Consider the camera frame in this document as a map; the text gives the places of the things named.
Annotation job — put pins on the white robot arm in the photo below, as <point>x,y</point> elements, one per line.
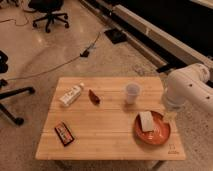
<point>188,83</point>

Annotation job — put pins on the orange plate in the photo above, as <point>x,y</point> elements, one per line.
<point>159,135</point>

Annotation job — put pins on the white plastic bottle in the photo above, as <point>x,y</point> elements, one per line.
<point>69,97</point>

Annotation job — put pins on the black office chair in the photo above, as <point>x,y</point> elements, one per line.
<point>51,10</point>

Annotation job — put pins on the red black snack packet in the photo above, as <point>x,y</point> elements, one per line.
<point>64,134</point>

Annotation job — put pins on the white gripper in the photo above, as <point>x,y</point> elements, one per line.
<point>171,106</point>

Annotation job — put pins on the clear plastic cup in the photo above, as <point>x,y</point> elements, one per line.
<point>132,91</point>

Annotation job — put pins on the black floor mat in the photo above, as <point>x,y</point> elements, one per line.
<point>115,36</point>

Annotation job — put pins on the white sponge block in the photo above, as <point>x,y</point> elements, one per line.
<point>147,122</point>

